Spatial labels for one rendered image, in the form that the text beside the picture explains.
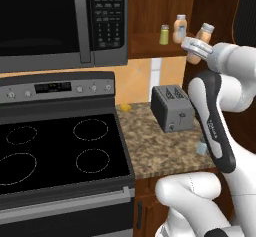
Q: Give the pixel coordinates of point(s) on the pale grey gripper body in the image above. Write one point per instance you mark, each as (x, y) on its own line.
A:
(196, 47)

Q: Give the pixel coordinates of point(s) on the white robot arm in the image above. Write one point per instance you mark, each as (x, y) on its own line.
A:
(233, 167)

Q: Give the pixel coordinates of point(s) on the tan condiment bottle grey cap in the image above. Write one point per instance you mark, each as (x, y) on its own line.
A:
(204, 36)
(180, 31)

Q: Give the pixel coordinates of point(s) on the green shaker silver cap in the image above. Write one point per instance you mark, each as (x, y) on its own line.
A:
(164, 36)

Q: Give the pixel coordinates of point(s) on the pale blue shaker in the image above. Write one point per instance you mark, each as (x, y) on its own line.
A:
(201, 148)

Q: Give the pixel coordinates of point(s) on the brown wooden base cabinet door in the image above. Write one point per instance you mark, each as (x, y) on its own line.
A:
(150, 211)

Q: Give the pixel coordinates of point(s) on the grey toaster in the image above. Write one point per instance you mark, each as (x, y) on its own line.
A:
(170, 111)

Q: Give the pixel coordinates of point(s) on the yellow lemon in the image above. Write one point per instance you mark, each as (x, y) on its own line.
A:
(125, 107)

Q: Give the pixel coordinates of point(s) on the silver stove knob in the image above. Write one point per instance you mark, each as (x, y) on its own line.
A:
(79, 89)
(94, 88)
(108, 87)
(28, 93)
(11, 95)

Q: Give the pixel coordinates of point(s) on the black steel microwave oven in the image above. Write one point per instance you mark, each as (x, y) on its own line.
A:
(40, 17)

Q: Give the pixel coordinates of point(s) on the black steel stove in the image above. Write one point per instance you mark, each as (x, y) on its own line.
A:
(60, 147)

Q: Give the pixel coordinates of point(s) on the brown wooden wall cabinet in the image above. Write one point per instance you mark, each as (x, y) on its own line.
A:
(146, 7)

